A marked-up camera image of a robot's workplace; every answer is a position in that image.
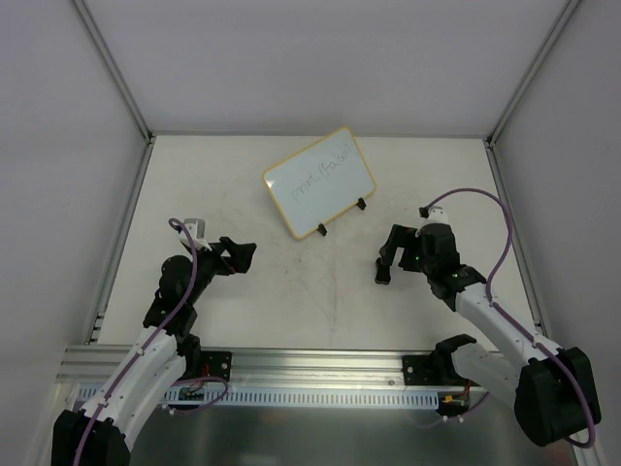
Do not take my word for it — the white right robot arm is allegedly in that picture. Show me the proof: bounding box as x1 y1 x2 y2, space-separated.
376 223 602 449

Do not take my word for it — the left aluminium frame post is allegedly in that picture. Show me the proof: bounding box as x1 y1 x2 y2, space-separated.
72 0 155 145

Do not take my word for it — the right aluminium frame post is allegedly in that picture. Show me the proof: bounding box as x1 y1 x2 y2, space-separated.
484 0 583 147

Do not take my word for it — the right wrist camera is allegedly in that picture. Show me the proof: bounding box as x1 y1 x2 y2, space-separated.
419 206 449 229

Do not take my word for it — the aluminium mounting rail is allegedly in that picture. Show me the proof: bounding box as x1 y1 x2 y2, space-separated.
55 345 428 389

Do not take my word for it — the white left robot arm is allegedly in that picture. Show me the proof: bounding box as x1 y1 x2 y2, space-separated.
50 237 257 465

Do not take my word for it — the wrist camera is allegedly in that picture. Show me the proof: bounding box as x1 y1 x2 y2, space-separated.
179 218 212 252
419 206 449 229

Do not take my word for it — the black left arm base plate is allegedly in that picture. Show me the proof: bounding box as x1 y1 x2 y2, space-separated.
181 349 233 382

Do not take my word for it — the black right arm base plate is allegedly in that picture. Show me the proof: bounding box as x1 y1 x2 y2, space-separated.
401 354 442 386

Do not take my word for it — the white slotted cable duct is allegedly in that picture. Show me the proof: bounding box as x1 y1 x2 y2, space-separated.
76 383 441 411

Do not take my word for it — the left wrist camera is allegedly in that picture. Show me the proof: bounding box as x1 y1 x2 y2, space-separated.
179 218 212 252

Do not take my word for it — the yellow framed whiteboard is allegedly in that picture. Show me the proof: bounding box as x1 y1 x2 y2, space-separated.
263 126 376 240

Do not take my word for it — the aluminium frame post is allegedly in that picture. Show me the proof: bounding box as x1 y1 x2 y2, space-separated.
484 0 583 147
72 0 155 145

